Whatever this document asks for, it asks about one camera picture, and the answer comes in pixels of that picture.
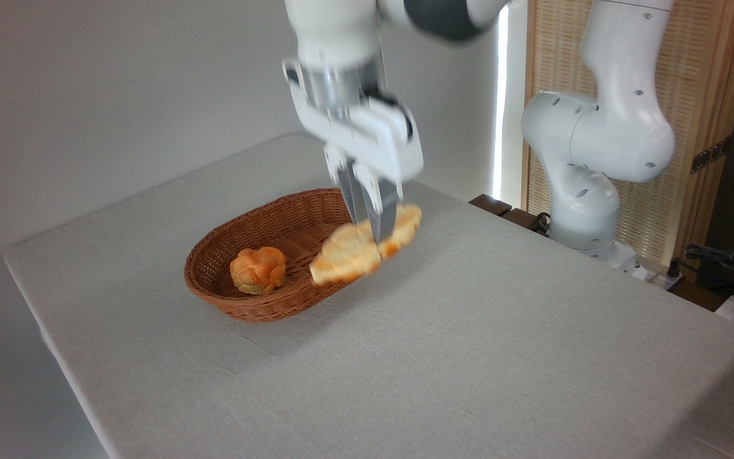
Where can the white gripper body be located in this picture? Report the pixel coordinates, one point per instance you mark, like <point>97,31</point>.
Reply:
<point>380,140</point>

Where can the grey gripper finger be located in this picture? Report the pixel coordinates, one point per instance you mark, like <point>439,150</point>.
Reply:
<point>351,191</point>
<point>383,207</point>

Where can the long leaf-shaped bread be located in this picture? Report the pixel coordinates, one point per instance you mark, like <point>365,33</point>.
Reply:
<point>348,255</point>

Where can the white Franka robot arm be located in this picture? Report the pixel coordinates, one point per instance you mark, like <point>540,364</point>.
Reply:
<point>603,127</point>

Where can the brown wicker oval basket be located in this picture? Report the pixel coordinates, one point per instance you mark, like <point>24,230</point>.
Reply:
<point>265,242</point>

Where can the round orange bread roll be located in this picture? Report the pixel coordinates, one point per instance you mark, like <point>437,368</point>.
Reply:
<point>257,270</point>

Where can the dark wooden base table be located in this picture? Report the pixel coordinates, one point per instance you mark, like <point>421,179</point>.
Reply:
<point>491,205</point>

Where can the grey tablecloth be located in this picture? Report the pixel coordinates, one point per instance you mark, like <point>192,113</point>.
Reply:
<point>469,382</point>

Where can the white power strip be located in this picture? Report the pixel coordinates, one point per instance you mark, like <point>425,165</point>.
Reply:
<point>660,278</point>

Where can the black metal hinge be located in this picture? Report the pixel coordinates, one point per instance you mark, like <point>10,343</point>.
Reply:
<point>711,155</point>

